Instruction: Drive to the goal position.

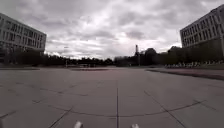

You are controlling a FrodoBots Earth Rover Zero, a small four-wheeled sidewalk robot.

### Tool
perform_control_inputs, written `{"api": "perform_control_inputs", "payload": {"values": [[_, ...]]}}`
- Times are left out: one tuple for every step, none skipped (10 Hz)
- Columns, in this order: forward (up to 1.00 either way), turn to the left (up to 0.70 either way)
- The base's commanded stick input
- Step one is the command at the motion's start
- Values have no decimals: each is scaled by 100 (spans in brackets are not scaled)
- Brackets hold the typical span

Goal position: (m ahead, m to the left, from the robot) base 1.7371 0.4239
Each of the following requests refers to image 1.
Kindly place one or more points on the pale building with window rows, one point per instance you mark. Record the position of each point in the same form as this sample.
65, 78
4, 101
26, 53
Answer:
18, 35

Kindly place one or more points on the row of trees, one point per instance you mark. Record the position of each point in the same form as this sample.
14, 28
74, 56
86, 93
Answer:
100, 61

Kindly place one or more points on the raised kerb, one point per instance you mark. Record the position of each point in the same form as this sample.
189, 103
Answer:
190, 73

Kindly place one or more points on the grey building with window rows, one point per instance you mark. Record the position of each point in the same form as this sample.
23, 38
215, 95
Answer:
205, 30

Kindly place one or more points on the tall tower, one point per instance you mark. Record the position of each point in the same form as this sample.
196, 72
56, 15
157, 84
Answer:
136, 50

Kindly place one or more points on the grey concrete slab plaza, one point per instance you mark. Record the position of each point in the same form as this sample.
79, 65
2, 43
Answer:
110, 93

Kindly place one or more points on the robot's own part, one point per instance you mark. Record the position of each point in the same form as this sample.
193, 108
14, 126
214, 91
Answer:
78, 124
135, 126

